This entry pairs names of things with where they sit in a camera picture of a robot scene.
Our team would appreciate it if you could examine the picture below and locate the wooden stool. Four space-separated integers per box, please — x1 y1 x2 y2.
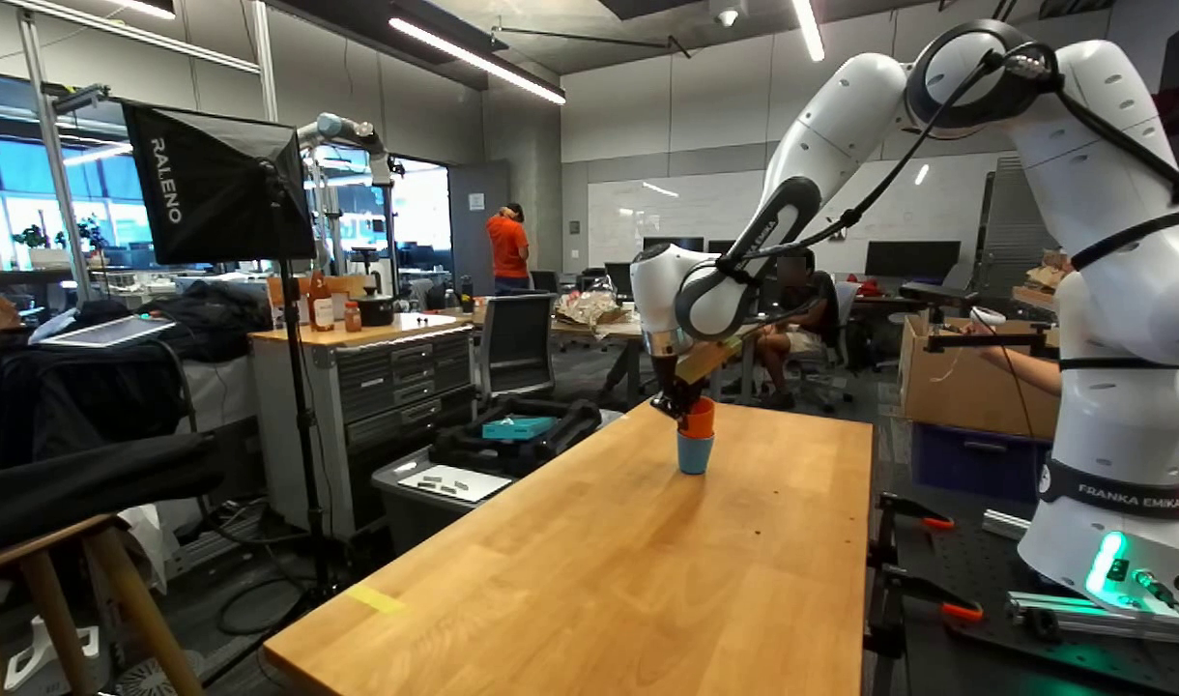
0 512 210 696

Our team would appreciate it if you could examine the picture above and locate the black clamp orange handle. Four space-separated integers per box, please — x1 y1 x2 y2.
866 559 988 637
871 491 963 549

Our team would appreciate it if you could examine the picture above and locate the white storage box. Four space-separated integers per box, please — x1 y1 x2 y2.
369 446 518 552

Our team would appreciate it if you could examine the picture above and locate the grey drawer cabinet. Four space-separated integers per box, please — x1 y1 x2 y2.
248 315 478 543

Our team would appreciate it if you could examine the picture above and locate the blue storage bin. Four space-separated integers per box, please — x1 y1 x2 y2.
908 420 1060 512

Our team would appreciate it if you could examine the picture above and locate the black light stand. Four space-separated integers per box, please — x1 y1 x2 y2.
275 257 331 578

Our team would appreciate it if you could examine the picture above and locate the black softbox light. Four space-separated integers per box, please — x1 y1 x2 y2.
118 101 319 271

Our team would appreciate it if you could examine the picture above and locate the pile of black clothes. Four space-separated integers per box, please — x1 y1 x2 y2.
0 277 275 449

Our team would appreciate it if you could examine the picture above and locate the person in orange shirt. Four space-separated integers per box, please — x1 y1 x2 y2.
482 200 536 293

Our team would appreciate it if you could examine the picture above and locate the teal case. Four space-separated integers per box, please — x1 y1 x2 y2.
478 409 563 453

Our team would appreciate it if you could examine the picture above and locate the silver vertical pole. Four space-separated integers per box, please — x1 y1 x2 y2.
14 7 95 304

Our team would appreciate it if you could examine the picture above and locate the long ceiling light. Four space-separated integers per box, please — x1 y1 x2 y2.
382 10 572 114

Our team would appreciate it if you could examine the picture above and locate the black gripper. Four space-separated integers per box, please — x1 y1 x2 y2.
649 348 720 424

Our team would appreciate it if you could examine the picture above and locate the orange plastic cup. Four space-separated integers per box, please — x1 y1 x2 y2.
681 396 720 446

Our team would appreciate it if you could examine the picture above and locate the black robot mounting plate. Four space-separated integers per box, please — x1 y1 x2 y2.
860 485 1179 696

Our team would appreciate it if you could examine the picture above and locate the cardboard box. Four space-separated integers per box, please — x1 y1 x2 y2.
895 308 1065 449

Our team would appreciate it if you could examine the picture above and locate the aluminium extrusion bar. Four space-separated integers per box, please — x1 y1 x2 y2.
979 508 1042 543
1001 583 1179 650

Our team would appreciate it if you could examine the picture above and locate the blue plastic cup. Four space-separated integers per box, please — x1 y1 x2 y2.
672 433 720 481

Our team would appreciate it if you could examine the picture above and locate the seated person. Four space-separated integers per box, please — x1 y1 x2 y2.
748 246 842 389

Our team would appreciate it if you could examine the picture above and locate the black monitor by whiteboard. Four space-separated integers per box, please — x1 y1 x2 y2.
860 236 967 289

